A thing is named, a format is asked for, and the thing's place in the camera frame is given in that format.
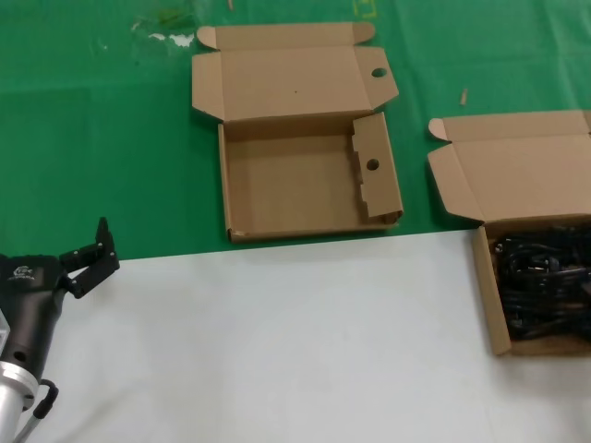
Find empty open cardboard box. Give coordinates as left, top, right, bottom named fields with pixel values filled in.
left=190, top=21, right=405, bottom=245

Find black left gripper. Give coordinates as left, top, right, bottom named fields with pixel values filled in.
left=0, top=216, right=121, bottom=377

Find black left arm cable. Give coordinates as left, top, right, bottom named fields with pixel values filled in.
left=16, top=377, right=60, bottom=443

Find black power cable pile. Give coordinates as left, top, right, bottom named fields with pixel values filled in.
left=488, top=224, right=591, bottom=345

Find green table mat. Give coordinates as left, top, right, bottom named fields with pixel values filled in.
left=0, top=0, right=591, bottom=262

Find open cardboard box with cables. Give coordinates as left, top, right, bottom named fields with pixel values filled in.
left=427, top=109, right=591, bottom=356

